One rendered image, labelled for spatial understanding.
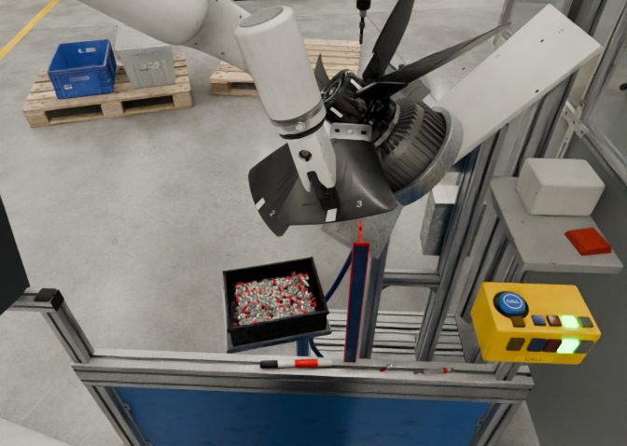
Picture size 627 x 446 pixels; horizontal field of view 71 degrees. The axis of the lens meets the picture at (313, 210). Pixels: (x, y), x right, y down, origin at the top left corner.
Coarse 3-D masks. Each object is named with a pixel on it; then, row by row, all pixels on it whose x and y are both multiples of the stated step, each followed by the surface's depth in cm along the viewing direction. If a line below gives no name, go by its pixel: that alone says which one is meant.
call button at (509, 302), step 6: (504, 294) 71; (510, 294) 71; (516, 294) 71; (498, 300) 71; (504, 300) 70; (510, 300) 70; (516, 300) 70; (522, 300) 70; (504, 306) 70; (510, 306) 69; (516, 306) 69; (522, 306) 69; (510, 312) 69; (516, 312) 69
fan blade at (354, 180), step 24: (336, 144) 89; (360, 144) 89; (336, 168) 84; (360, 168) 83; (312, 192) 81; (360, 192) 78; (384, 192) 77; (288, 216) 80; (312, 216) 77; (336, 216) 75; (360, 216) 73
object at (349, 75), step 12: (348, 72) 93; (336, 84) 98; (348, 84) 92; (360, 84) 94; (324, 96) 99; (336, 96) 91; (348, 96) 92; (336, 108) 93; (348, 108) 93; (360, 108) 93; (372, 108) 96; (384, 108) 95; (336, 120) 95; (348, 120) 95; (360, 120) 95; (372, 120) 96; (384, 120) 94; (372, 132) 95
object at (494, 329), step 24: (480, 288) 75; (504, 288) 73; (528, 288) 73; (552, 288) 73; (576, 288) 73; (480, 312) 75; (504, 312) 70; (528, 312) 70; (552, 312) 70; (576, 312) 70; (480, 336) 75; (504, 336) 68; (528, 336) 68; (552, 336) 68; (576, 336) 67; (504, 360) 73; (528, 360) 72; (552, 360) 72; (576, 360) 72
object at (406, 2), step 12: (408, 0) 101; (396, 12) 97; (408, 12) 107; (384, 24) 96; (396, 24) 102; (384, 36) 99; (396, 36) 106; (384, 48) 102; (396, 48) 109; (384, 60) 104
